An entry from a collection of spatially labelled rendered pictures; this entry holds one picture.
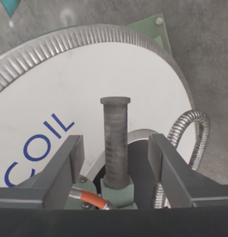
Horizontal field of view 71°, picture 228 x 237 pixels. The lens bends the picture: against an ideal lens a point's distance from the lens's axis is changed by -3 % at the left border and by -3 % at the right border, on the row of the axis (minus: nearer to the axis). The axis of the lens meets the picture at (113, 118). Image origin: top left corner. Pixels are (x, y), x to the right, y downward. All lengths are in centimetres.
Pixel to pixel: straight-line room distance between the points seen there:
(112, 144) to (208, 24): 84
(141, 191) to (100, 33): 76
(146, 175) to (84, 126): 58
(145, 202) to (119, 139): 73
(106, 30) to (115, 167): 34
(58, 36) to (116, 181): 30
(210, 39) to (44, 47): 81
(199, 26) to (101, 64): 66
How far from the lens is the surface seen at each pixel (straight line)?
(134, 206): 29
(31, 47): 36
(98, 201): 23
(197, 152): 34
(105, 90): 44
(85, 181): 31
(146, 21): 109
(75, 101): 39
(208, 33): 99
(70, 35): 40
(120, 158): 24
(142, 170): 92
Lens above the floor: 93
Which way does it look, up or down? 31 degrees down
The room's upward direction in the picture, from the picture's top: 133 degrees counter-clockwise
